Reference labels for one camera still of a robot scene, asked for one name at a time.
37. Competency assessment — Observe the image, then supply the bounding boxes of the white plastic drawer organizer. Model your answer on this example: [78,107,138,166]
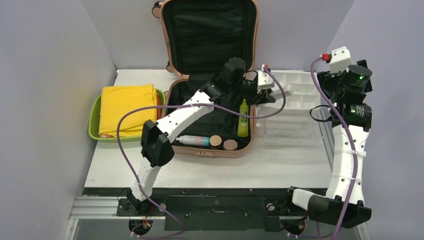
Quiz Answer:
[255,70,323,148]

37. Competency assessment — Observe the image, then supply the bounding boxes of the white spray bottle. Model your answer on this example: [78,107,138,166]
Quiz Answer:
[175,135,210,147]

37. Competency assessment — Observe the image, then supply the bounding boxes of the pink hard-shell suitcase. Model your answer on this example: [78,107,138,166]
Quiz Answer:
[152,0,259,158]

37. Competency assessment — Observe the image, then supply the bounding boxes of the red snack bag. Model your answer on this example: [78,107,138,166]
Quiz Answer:
[156,93,162,120]

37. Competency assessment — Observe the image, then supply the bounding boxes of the yellow box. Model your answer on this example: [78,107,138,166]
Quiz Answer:
[98,84,158,138]

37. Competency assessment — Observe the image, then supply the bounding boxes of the green plastic tray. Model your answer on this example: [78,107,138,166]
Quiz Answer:
[88,88,168,143]

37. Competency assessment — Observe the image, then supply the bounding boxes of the white toothpaste box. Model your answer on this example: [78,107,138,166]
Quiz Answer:
[269,84,294,101]

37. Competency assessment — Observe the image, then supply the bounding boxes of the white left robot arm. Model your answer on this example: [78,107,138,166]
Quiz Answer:
[126,57,286,215]

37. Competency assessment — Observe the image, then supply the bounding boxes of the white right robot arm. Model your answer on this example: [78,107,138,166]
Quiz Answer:
[282,59,373,230]

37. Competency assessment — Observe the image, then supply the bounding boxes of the small green bottle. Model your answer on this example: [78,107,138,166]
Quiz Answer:
[237,98,250,138]

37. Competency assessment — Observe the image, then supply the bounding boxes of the octagonal pink jar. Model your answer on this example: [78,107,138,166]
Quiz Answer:
[222,139,238,151]

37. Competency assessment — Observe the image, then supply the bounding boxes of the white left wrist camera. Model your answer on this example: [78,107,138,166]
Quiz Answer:
[257,64,275,93]

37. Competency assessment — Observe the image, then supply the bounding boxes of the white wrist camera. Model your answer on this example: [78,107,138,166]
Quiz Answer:
[321,46,353,74]
[257,64,275,93]

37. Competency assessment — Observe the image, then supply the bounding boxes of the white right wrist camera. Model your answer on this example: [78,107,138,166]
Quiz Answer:
[321,46,353,74]

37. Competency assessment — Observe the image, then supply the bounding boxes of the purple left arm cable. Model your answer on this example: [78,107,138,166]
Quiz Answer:
[115,66,287,240]

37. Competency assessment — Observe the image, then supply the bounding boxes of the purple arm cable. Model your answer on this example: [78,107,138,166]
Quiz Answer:
[284,56,359,240]
[115,66,287,240]

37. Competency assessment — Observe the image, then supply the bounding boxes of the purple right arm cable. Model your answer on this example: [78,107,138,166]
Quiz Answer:
[284,56,359,240]

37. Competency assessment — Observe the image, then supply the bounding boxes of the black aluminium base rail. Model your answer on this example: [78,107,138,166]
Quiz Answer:
[68,187,367,240]

